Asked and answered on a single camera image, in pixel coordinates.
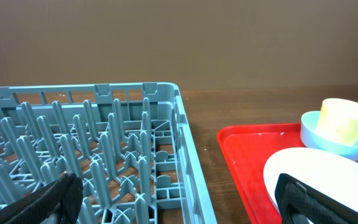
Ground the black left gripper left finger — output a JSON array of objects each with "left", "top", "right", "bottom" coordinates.
[{"left": 0, "top": 173, "right": 83, "bottom": 224}]

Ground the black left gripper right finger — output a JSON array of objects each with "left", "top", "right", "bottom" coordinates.
[{"left": 275, "top": 173, "right": 358, "bottom": 224}]

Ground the white round plate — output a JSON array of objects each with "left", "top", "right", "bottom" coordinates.
[{"left": 263, "top": 147, "right": 358, "bottom": 212}]

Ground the yellow plastic cup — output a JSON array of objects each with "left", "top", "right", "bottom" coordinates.
[{"left": 316, "top": 98, "right": 358, "bottom": 145}]

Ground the grey dishwasher rack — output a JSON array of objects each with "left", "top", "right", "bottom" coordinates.
[{"left": 0, "top": 82, "right": 216, "bottom": 223}]

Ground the red plastic tray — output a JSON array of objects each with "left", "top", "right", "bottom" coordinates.
[{"left": 216, "top": 123, "right": 358, "bottom": 224}]

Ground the light green bowl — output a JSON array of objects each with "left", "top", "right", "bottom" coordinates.
[{"left": 300, "top": 111, "right": 358, "bottom": 161}]

